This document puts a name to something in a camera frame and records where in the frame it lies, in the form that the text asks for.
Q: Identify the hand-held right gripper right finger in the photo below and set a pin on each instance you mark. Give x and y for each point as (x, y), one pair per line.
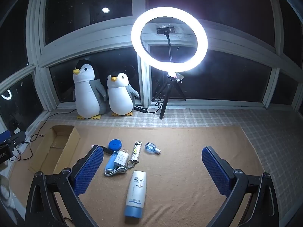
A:
(214, 167)

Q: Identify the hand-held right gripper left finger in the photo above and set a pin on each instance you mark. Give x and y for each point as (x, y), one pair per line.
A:
(91, 167)

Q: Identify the white charger adapter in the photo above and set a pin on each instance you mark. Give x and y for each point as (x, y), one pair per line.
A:
(121, 159)

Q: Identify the blue round container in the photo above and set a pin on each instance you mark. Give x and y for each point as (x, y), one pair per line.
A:
(115, 144)

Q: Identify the cardboard box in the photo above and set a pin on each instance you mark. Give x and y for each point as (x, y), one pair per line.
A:
(59, 144)

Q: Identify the patterned lighter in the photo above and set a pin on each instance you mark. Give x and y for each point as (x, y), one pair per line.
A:
(136, 152)

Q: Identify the white and blue sunscreen tube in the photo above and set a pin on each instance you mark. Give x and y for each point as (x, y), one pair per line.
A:
(136, 194)

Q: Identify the clear blue bottle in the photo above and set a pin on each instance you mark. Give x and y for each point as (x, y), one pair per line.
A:
(150, 147)

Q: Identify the blue plastic gadget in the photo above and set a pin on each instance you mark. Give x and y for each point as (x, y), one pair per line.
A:
(110, 162)

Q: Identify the black stick-shaped gadget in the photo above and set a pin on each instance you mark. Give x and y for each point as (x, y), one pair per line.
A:
(107, 150)

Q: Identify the white cloth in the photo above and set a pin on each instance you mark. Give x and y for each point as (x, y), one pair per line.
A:
(4, 189)

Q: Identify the checked cloth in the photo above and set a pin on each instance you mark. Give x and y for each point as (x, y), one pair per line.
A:
(213, 115)

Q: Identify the large penguin plush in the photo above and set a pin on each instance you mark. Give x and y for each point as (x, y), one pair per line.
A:
(87, 92)

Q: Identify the small penguin plush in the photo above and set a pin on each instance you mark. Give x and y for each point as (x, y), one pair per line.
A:
(119, 94)

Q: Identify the black gooseneck phone holder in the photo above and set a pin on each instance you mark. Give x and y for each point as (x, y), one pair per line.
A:
(165, 30)

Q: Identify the white window frame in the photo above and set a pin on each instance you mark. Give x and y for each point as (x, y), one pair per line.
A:
(82, 35)

